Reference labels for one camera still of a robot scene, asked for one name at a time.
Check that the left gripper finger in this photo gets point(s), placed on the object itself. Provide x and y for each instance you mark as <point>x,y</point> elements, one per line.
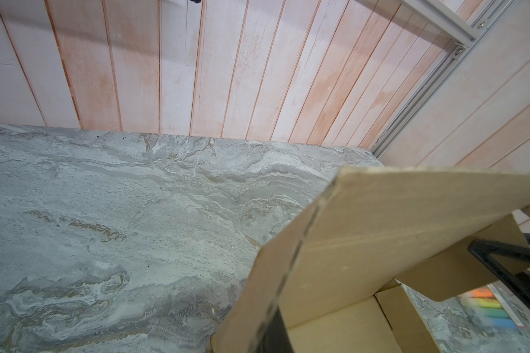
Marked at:
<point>276,338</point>

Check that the pack of coloured markers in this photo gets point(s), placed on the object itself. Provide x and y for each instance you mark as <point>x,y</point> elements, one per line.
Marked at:
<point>487,308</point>

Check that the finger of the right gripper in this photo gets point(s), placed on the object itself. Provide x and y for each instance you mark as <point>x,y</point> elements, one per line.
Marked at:
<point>509,263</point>

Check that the brown cardboard box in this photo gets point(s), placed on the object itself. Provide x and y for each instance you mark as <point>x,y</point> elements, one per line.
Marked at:
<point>339,271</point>

